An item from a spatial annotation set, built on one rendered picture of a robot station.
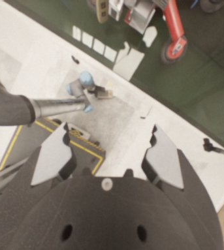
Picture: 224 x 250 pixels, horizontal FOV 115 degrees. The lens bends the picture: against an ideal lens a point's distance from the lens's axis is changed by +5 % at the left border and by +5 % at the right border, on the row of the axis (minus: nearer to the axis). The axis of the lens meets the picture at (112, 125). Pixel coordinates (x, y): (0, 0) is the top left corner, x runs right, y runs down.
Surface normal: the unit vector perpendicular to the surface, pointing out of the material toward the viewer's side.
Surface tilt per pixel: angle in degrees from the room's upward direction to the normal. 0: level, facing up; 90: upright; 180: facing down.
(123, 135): 0
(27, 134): 0
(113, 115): 0
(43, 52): 10
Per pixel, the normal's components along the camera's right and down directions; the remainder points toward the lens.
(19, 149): 0.06, 0.13
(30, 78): -0.12, 0.02
